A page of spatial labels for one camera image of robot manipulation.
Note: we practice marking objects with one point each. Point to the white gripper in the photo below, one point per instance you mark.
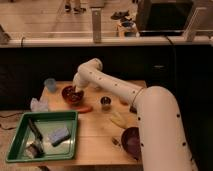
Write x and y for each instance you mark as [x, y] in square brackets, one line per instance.
[79, 82]

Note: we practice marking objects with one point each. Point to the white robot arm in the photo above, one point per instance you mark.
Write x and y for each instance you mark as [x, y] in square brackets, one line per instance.
[164, 146]

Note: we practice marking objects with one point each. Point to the red bowl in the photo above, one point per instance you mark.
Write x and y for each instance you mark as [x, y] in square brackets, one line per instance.
[70, 96]

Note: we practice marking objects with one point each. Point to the purple bowl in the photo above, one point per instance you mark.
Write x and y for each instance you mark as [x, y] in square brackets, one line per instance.
[130, 141]

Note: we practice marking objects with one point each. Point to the orange carrot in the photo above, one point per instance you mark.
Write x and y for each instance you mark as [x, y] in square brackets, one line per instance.
[83, 109]

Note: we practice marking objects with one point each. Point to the green plastic tray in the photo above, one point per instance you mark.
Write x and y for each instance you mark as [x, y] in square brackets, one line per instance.
[46, 122]

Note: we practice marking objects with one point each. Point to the yellow banana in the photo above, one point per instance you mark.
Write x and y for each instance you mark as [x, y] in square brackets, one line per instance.
[122, 121]

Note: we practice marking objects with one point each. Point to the blue sponge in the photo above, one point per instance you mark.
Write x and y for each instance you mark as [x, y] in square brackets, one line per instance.
[59, 135]

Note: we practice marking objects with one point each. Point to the wooden box with objects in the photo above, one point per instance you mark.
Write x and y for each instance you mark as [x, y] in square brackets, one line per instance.
[127, 29]

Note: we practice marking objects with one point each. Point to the black dish brush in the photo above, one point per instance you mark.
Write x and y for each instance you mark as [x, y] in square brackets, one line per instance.
[35, 149]

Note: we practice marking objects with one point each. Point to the black monitor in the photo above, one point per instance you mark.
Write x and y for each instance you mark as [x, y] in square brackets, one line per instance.
[162, 17]

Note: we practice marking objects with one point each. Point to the metal frame post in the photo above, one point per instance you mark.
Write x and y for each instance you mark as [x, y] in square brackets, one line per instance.
[96, 7]

